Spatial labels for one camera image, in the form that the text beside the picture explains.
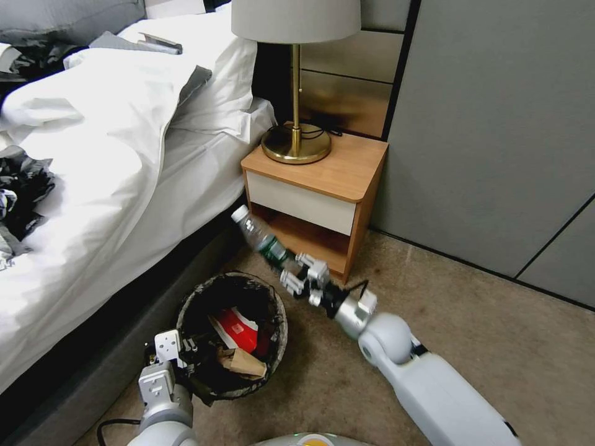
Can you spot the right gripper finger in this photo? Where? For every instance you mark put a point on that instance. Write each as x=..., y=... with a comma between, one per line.
x=313, y=268
x=293, y=281

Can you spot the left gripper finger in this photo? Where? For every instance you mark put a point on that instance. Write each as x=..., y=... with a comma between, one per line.
x=149, y=350
x=189, y=346

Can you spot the round grey trash bin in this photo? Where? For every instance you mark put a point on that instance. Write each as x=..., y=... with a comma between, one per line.
x=280, y=334

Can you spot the clear plastic bottle green label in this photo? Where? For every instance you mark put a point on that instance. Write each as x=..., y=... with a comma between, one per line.
x=253, y=232

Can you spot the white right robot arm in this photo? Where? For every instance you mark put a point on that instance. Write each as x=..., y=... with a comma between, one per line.
x=418, y=381

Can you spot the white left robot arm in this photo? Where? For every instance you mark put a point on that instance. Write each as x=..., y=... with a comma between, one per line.
x=162, y=418

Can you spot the black bin liner bag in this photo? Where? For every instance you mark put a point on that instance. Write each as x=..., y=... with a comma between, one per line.
x=241, y=292

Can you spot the red cardboard box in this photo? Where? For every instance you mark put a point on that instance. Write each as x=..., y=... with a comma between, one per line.
x=234, y=330

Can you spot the crumpled brown paper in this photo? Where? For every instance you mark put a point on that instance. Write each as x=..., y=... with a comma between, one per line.
x=246, y=363

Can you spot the white nightstand drawer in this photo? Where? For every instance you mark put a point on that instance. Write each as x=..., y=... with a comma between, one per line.
x=297, y=200

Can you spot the wooden nightstand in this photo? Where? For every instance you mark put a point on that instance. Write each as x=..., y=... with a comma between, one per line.
x=325, y=162

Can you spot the white bed sheet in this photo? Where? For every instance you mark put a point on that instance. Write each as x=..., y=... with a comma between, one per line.
x=139, y=209

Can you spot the white robot front shell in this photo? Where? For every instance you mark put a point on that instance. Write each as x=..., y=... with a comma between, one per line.
x=311, y=440

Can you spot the black patterned clothes pile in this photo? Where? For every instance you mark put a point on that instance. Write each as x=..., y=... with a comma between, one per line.
x=28, y=195

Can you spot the white pillow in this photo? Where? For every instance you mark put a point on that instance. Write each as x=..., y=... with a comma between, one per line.
x=223, y=83

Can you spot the grey wardrobe panels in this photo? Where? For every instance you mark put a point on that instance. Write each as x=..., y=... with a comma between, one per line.
x=488, y=139

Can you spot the brass lamp white shade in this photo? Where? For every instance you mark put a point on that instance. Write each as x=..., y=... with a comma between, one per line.
x=295, y=18

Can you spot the white duvet grey underside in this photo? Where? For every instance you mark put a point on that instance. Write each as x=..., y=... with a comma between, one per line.
x=93, y=93

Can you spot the dark flat book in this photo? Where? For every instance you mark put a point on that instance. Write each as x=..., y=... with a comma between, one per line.
x=160, y=44

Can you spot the dark crumpled clothes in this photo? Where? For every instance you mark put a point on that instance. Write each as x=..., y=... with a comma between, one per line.
x=42, y=58

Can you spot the grey pillow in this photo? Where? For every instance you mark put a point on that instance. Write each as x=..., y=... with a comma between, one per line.
x=69, y=14

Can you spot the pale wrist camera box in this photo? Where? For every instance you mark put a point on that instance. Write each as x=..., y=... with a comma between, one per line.
x=168, y=346

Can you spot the dark grey bed frame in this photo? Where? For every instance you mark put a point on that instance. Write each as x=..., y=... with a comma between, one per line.
x=93, y=371

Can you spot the brown wall panels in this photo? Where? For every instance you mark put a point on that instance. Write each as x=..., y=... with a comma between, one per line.
x=353, y=79

